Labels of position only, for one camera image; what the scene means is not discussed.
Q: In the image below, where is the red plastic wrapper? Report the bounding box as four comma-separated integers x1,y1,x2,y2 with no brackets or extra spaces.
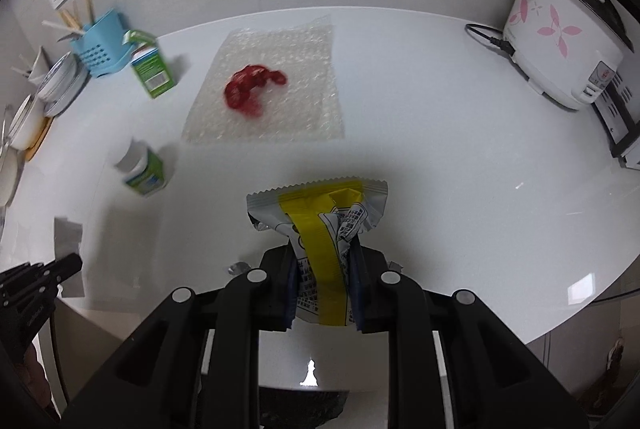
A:
222,64,289,118

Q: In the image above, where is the blue utensil holder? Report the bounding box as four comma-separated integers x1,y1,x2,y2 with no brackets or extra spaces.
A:
69,9,137,80

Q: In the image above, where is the white floral rice cooker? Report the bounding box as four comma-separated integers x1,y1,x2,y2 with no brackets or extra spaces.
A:
502,0,631,111

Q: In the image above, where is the white cup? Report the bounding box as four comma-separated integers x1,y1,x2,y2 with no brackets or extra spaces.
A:
12,46,51,84

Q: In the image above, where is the white pill bottle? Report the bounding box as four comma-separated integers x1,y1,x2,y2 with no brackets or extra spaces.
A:
114,138,166,198

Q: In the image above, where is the black power cable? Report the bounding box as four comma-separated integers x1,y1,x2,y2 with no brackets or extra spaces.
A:
465,23,516,57

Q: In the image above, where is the white paper piece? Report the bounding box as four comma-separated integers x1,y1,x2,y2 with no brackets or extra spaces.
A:
52,216,87,300

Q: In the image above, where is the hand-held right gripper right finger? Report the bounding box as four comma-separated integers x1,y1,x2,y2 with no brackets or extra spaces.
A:
347,236,591,429

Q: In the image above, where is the clear bubble wrap sheet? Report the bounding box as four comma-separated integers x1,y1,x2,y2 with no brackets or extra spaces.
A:
181,14,347,144

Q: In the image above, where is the wooden coaster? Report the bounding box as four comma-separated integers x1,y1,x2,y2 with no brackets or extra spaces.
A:
22,116,55,162

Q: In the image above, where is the white vented appliance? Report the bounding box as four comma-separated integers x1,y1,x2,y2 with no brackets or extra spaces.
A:
592,59,640,170

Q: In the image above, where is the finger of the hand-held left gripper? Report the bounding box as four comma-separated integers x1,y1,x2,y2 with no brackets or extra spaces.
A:
0,261,46,292
30,253,84,295

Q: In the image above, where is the person's left hand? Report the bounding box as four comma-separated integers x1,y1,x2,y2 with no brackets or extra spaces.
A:
22,343,52,411

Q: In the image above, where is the bundle of wooden chopsticks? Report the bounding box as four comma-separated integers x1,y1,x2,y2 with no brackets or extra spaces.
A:
42,0,96,42

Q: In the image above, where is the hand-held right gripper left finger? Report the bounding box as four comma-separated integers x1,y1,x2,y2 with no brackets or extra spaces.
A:
60,246,301,429

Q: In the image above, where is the yellow silver snack wrapper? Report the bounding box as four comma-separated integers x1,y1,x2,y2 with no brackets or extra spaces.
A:
246,177,390,327

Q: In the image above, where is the black trash bin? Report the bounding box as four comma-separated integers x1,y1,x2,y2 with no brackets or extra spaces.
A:
257,386,351,429

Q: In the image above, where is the blue patterned bowl stack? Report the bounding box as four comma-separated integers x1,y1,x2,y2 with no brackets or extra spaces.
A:
36,51,78,102

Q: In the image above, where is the green carton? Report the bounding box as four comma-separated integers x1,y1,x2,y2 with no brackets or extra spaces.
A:
122,29,176,100

